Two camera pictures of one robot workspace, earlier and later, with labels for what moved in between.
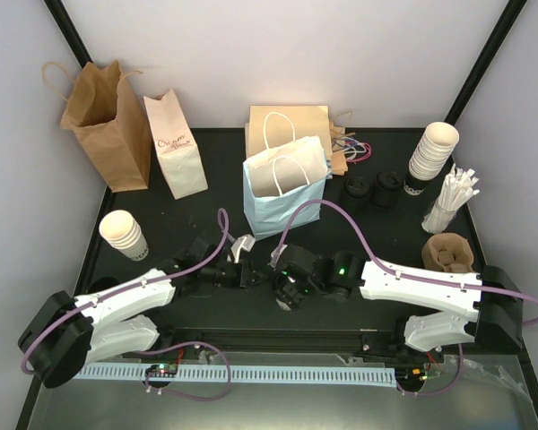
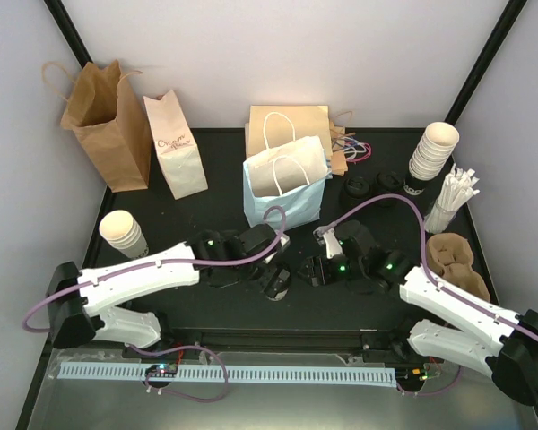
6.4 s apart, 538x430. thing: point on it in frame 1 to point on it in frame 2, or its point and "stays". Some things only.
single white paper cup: [282, 305] to [279, 296]
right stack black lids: [387, 189] stays
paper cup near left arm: [123, 231] stays
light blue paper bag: [277, 181] stays
